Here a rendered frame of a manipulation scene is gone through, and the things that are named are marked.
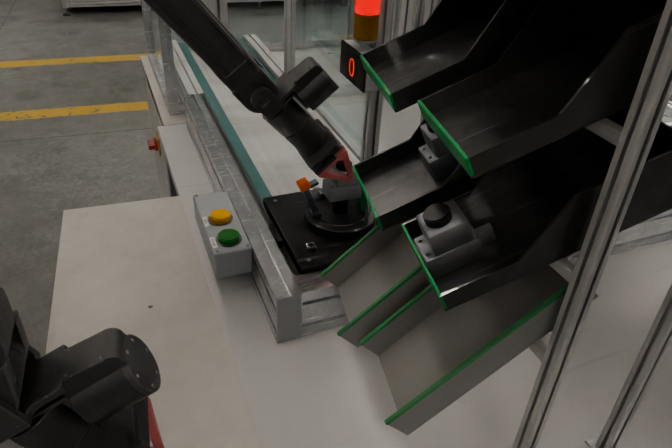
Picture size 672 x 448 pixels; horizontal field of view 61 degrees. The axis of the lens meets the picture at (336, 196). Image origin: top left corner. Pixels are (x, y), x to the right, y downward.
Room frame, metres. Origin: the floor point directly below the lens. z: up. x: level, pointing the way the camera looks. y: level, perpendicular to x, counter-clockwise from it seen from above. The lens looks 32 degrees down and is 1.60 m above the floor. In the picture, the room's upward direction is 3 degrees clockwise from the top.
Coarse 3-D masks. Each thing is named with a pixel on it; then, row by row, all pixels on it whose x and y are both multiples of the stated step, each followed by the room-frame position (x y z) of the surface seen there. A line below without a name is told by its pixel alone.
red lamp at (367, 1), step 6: (360, 0) 1.12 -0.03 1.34; (366, 0) 1.12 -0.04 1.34; (372, 0) 1.12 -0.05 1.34; (378, 0) 1.13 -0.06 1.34; (360, 6) 1.12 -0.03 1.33; (366, 6) 1.12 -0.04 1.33; (372, 6) 1.12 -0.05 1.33; (378, 6) 1.13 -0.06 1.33; (360, 12) 1.12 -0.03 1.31; (366, 12) 1.12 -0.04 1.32; (372, 12) 1.12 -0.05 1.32; (378, 12) 1.13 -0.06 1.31
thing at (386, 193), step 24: (408, 144) 0.72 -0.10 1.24; (360, 168) 0.71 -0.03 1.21; (384, 168) 0.71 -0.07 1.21; (408, 168) 0.69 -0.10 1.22; (456, 168) 0.60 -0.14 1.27; (384, 192) 0.65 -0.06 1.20; (408, 192) 0.64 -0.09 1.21; (432, 192) 0.60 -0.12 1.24; (456, 192) 0.60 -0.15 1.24; (384, 216) 0.58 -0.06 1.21; (408, 216) 0.59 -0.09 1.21
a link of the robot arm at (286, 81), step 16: (304, 64) 0.88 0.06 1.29; (288, 80) 0.87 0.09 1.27; (304, 80) 0.86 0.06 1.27; (320, 80) 0.87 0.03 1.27; (256, 96) 0.81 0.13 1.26; (272, 96) 0.82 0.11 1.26; (288, 96) 0.85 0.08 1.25; (304, 96) 0.86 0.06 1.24; (320, 96) 0.87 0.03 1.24; (272, 112) 0.82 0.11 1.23
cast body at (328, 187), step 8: (336, 168) 0.91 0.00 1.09; (344, 168) 0.91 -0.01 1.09; (328, 184) 0.90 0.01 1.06; (336, 184) 0.90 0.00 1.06; (344, 184) 0.90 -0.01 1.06; (352, 184) 0.90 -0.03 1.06; (328, 192) 0.90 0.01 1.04; (336, 192) 0.89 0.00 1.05; (344, 192) 0.90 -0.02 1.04; (352, 192) 0.90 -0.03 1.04; (360, 192) 0.91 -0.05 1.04; (336, 200) 0.89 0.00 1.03
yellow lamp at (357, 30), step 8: (360, 16) 1.12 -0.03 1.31; (368, 16) 1.12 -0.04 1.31; (376, 16) 1.12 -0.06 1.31; (360, 24) 1.12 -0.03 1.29; (368, 24) 1.12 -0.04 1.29; (376, 24) 1.13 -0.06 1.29; (360, 32) 1.12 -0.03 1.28; (368, 32) 1.12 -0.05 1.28; (376, 32) 1.13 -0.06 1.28; (360, 40) 1.12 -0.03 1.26; (368, 40) 1.12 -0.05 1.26
